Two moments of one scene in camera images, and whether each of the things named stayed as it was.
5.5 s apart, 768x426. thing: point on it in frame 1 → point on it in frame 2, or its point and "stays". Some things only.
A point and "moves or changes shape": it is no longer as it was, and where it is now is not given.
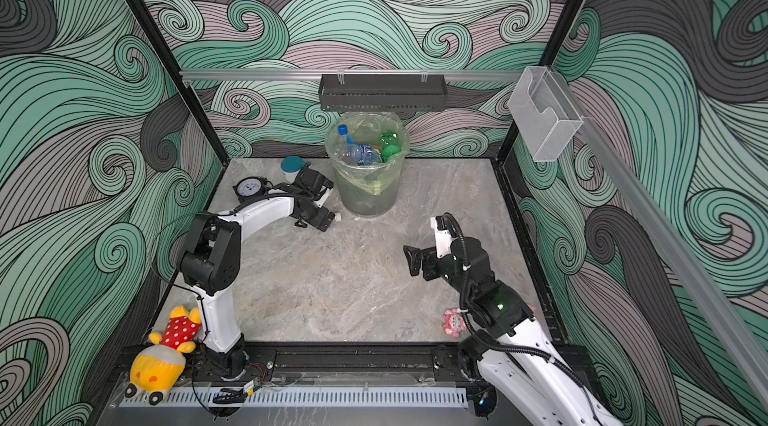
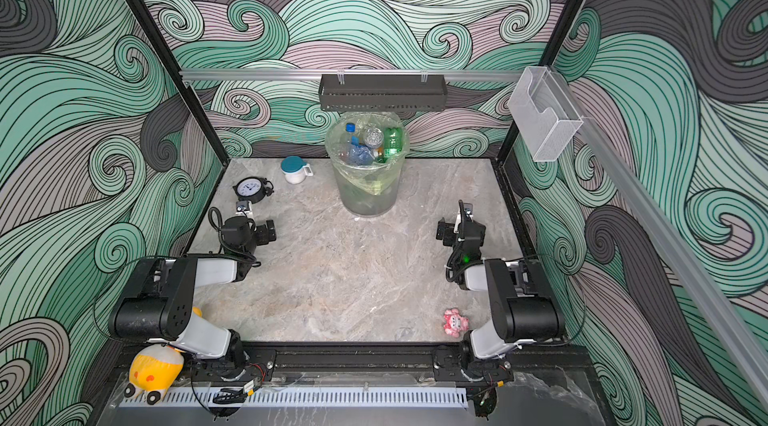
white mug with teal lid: x=291 y=166 stays
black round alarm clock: x=250 y=187 stays
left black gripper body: x=316 y=216 → x=261 y=236
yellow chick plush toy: x=159 y=367 stays
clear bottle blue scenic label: x=347 y=153 moves or changes shape
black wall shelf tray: x=382 y=92 stays
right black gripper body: x=448 y=268 → x=450 y=235
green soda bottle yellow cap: x=390 y=145 stays
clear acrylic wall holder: x=544 y=114 stays
